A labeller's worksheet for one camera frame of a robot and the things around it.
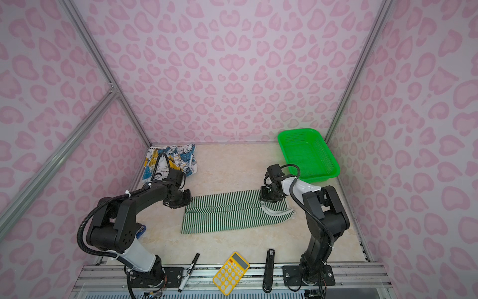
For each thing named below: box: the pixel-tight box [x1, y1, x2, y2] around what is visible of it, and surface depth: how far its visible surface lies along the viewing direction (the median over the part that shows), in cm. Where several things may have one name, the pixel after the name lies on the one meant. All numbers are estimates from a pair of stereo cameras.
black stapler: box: [262, 248, 276, 294], surface depth 73 cm
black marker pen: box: [177, 252, 201, 293], surface depth 75 cm
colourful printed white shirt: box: [141, 143, 198, 184], surface depth 109 cm
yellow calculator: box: [212, 251, 251, 296], surface depth 75 cm
